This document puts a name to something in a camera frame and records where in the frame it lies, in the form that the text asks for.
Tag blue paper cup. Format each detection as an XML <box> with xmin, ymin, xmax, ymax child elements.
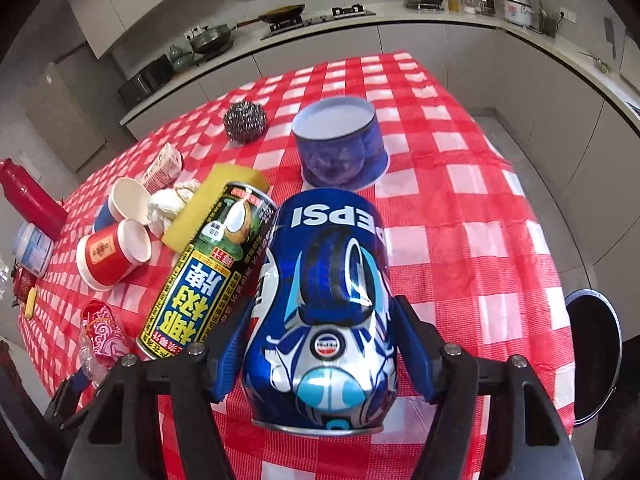
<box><xmin>93</xmin><ymin>177</ymin><xmax>153</xmax><ymax>228</ymax></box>

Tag blue soda can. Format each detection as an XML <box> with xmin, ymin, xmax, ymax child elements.
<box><xmin>241</xmin><ymin>187</ymin><xmax>401</xmax><ymax>433</ymax></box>

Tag steel wool scrubber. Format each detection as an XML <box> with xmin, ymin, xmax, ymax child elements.
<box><xmin>223</xmin><ymin>102</ymin><xmax>267</xmax><ymax>142</ymax></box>

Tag grey refrigerator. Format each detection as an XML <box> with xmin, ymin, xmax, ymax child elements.
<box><xmin>22</xmin><ymin>42</ymin><xmax>126</xmax><ymax>171</ymax></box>

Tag red thermos bottle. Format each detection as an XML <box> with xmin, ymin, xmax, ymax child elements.
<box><xmin>0</xmin><ymin>158</ymin><xmax>68</xmax><ymax>241</ymax></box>

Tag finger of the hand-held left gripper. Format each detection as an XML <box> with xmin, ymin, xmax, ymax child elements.
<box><xmin>44</xmin><ymin>370</ymin><xmax>108</xmax><ymax>426</ymax></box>

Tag white jar with blue label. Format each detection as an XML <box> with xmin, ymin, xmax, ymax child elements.
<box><xmin>11</xmin><ymin>222</ymin><xmax>54</xmax><ymax>278</ymax></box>

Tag white rice cooker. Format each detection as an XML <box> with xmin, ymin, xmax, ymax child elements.
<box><xmin>501</xmin><ymin>0</ymin><xmax>537</xmax><ymax>26</ymax></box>

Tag grey pot with lid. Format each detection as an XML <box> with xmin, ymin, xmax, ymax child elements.
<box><xmin>189</xmin><ymin>24</ymin><xmax>236</xmax><ymax>56</ymax></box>

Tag yellow sponge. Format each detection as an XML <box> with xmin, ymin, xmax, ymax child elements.
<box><xmin>161</xmin><ymin>164</ymin><xmax>272</xmax><ymax>253</ymax></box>

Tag small red object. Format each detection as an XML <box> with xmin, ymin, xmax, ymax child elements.
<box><xmin>12</xmin><ymin>267</ymin><xmax>38</xmax><ymax>303</ymax></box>

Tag black utensil holder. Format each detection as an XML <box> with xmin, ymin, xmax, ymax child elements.
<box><xmin>537</xmin><ymin>7</ymin><xmax>561</xmax><ymax>37</ymax></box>

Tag hanging cleaver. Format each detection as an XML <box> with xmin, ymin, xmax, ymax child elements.
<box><xmin>602</xmin><ymin>17</ymin><xmax>619</xmax><ymax>59</ymax></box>

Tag green ceramic jar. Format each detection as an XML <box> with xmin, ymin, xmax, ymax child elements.
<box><xmin>167</xmin><ymin>45</ymin><xmax>196</xmax><ymax>71</ymax></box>

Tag black microwave oven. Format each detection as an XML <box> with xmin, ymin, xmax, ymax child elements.
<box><xmin>117</xmin><ymin>55</ymin><xmax>173</xmax><ymax>107</ymax></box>

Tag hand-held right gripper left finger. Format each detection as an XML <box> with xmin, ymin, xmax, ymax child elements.
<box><xmin>62</xmin><ymin>304</ymin><xmax>262</xmax><ymax>480</ymax></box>

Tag green drink can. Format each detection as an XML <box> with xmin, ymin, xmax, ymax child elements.
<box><xmin>135</xmin><ymin>181</ymin><xmax>278</xmax><ymax>361</ymax></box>

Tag red paper cup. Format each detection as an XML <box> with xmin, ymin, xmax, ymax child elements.
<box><xmin>76</xmin><ymin>219</ymin><xmax>152</xmax><ymax>290</ymax></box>

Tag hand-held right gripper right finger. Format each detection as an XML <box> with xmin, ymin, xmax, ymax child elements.
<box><xmin>392</xmin><ymin>295</ymin><xmax>574</xmax><ymax>480</ymax></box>

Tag blue round paper container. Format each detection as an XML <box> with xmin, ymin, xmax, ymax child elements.
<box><xmin>292</xmin><ymin>97</ymin><xmax>390</xmax><ymax>191</ymax></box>

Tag grey kitchen counter cabinets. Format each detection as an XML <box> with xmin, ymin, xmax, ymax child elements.
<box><xmin>119</xmin><ymin>7</ymin><xmax>640</xmax><ymax>281</ymax></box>

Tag red checkered tablecloth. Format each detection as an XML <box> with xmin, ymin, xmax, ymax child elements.
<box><xmin>20</xmin><ymin>51</ymin><xmax>576</xmax><ymax>480</ymax></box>

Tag wok with wooden handle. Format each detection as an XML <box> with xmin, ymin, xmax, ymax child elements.
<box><xmin>236</xmin><ymin>4</ymin><xmax>306</xmax><ymax>28</ymax></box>

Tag white and red carton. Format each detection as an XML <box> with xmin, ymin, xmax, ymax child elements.
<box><xmin>140</xmin><ymin>142</ymin><xmax>185</xmax><ymax>193</ymax></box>

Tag crushed red label plastic bottle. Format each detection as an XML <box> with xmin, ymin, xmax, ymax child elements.
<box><xmin>77</xmin><ymin>300</ymin><xmax>141</xmax><ymax>388</ymax></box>

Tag grey wall cabinets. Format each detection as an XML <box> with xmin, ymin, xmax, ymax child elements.
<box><xmin>67</xmin><ymin>0</ymin><xmax>246</xmax><ymax>58</ymax></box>

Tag white tissue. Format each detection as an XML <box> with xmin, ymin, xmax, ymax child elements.
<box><xmin>147</xmin><ymin>182</ymin><xmax>201</xmax><ymax>241</ymax></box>

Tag black gas stove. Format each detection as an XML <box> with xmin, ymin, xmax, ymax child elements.
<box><xmin>260</xmin><ymin>5</ymin><xmax>377</xmax><ymax>41</ymax></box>

